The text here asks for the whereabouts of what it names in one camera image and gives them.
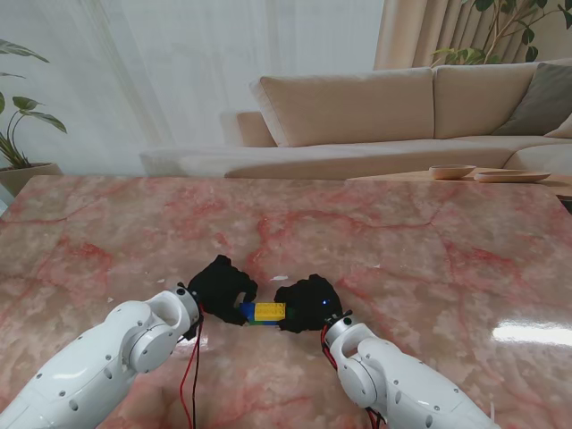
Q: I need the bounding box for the beige plant pot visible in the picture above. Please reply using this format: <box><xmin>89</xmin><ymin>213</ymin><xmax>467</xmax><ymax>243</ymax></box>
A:
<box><xmin>0</xmin><ymin>163</ymin><xmax>63</xmax><ymax>198</ymax></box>

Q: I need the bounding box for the beige sofa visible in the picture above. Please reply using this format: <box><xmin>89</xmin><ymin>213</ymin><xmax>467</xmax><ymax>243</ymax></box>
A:
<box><xmin>138</xmin><ymin>60</ymin><xmax>572</xmax><ymax>181</ymax></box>

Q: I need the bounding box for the red left arm cable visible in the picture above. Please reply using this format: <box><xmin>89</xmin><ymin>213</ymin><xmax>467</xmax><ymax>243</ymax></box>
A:
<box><xmin>178</xmin><ymin>306</ymin><xmax>206</xmax><ymax>429</ymax></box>

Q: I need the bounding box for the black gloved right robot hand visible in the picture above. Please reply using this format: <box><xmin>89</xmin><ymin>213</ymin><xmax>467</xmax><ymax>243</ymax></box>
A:
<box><xmin>273</xmin><ymin>273</ymin><xmax>344</xmax><ymax>334</ymax></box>

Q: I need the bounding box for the grey sofa cushion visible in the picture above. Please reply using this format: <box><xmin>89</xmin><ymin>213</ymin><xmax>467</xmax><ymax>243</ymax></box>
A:
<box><xmin>493</xmin><ymin>62</ymin><xmax>572</xmax><ymax>138</ymax></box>

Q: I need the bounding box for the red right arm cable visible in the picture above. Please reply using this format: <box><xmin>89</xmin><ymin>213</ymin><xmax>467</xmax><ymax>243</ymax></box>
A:
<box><xmin>320</xmin><ymin>329</ymin><xmax>339</xmax><ymax>367</ymax></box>

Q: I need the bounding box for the variegated leafy house plant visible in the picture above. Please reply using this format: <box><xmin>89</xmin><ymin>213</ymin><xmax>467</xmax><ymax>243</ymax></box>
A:
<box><xmin>0</xmin><ymin>38</ymin><xmax>68</xmax><ymax>171</ymax></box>

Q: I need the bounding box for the dark green leafy tree plant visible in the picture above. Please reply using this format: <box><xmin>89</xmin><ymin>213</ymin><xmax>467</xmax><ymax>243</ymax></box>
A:
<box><xmin>431</xmin><ymin>0</ymin><xmax>549</xmax><ymax>68</ymax></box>

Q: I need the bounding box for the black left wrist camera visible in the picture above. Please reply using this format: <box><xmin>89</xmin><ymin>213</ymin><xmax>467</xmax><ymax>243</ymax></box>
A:
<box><xmin>177</xmin><ymin>319</ymin><xmax>201</xmax><ymax>344</ymax></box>

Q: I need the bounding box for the wooden bowl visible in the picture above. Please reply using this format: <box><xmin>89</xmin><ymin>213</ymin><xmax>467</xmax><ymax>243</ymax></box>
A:
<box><xmin>428</xmin><ymin>164</ymin><xmax>477</xmax><ymax>181</ymax></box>

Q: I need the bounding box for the light wooden coffee table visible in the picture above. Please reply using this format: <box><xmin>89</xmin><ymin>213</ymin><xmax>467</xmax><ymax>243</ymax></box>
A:
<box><xmin>346</xmin><ymin>167</ymin><xmax>572</xmax><ymax>202</ymax></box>

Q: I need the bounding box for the sheer white curtain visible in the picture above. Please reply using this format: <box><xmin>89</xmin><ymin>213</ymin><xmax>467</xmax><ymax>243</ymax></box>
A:
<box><xmin>0</xmin><ymin>0</ymin><xmax>385</xmax><ymax>175</ymax></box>

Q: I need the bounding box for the flat wooden plate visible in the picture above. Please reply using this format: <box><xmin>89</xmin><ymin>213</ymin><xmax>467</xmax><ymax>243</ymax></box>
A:
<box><xmin>473</xmin><ymin>170</ymin><xmax>551</xmax><ymax>183</ymax></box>

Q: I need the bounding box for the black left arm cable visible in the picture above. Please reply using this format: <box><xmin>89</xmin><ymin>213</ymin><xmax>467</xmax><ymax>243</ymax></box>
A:
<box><xmin>190</xmin><ymin>328</ymin><xmax>202</xmax><ymax>429</ymax></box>

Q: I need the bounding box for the beige curtain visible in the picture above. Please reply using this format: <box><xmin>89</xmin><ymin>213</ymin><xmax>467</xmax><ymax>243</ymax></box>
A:
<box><xmin>373</xmin><ymin>0</ymin><xmax>572</xmax><ymax>72</ymax></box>

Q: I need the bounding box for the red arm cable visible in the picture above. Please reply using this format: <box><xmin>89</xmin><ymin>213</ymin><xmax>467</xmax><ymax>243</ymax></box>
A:
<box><xmin>320</xmin><ymin>329</ymin><xmax>339</xmax><ymax>367</ymax></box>
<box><xmin>178</xmin><ymin>306</ymin><xmax>206</xmax><ymax>429</ymax></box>

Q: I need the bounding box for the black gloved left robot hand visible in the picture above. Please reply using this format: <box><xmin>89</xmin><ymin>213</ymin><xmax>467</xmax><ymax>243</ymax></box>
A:
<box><xmin>187</xmin><ymin>254</ymin><xmax>259</xmax><ymax>327</ymax></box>

